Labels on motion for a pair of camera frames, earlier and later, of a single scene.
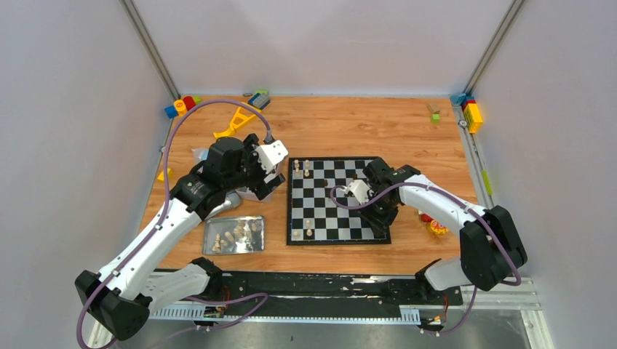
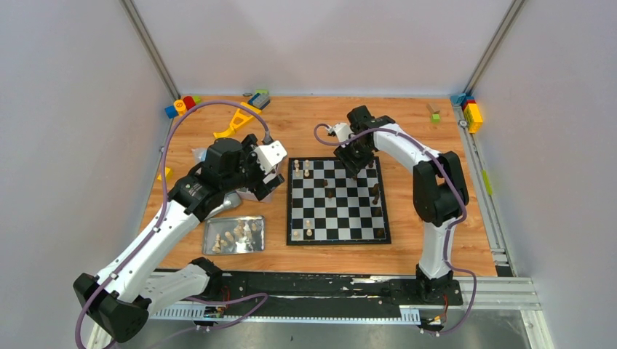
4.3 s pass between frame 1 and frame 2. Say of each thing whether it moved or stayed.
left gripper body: stayed
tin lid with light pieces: stayed
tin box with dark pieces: stayed
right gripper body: moved
